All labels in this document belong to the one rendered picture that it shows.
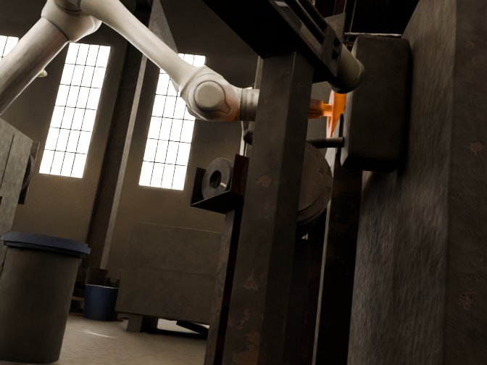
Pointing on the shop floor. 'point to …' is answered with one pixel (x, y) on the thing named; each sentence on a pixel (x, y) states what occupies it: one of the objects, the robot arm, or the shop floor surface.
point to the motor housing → (322, 174)
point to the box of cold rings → (167, 275)
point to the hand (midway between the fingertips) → (335, 110)
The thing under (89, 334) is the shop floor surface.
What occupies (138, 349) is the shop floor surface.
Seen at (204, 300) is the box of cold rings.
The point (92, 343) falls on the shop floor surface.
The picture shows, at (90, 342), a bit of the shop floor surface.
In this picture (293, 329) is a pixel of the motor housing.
